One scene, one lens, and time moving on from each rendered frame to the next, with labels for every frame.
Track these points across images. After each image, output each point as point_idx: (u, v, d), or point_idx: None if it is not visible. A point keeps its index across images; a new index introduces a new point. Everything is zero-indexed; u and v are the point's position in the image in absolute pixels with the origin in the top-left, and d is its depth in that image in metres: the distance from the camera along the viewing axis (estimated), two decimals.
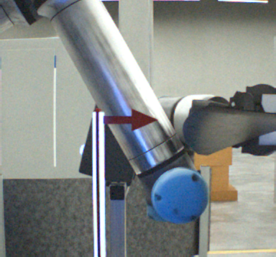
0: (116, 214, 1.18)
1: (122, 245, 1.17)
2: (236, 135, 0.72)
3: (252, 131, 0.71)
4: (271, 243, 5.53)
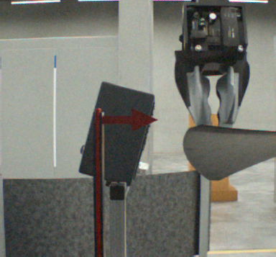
0: (116, 214, 1.18)
1: (122, 245, 1.17)
2: (241, 159, 0.74)
3: (255, 154, 0.73)
4: (271, 243, 5.53)
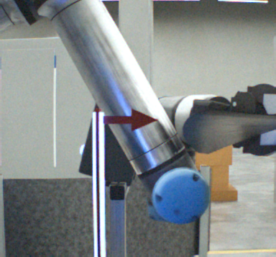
0: (116, 214, 1.18)
1: (122, 245, 1.17)
2: None
3: None
4: (271, 243, 5.53)
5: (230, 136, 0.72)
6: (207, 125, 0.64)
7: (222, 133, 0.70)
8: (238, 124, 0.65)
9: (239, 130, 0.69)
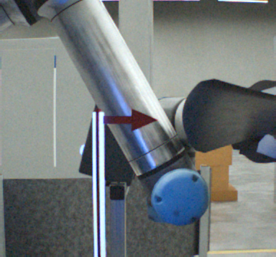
0: (116, 214, 1.18)
1: (122, 245, 1.17)
2: None
3: None
4: (271, 243, 5.53)
5: (228, 132, 0.72)
6: (207, 108, 0.64)
7: (221, 125, 0.69)
8: (238, 111, 0.64)
9: (238, 123, 0.69)
